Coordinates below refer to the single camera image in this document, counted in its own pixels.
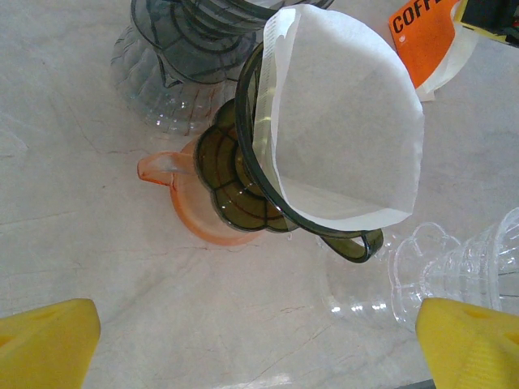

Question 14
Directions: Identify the dark green coffee dripper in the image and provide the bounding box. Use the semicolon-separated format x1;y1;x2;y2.
193;40;385;265

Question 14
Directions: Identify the clear plastic coffee dripper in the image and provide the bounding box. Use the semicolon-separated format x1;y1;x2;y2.
315;206;519;337
109;22;248;137

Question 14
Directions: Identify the white paper coffee filter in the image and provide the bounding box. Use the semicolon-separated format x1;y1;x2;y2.
253;4;426;233

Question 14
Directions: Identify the orange coffee filter package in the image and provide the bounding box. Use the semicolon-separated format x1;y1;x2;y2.
388;0;480;102

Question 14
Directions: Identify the orange coffee dripper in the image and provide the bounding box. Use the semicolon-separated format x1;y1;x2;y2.
136;137;268;247

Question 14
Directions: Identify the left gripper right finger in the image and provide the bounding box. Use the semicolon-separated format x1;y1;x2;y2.
415;297;519;389

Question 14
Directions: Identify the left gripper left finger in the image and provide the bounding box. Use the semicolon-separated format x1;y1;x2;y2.
0;298;101;389

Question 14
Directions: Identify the grey coffee dripper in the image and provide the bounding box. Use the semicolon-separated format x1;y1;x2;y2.
129;0;336;90

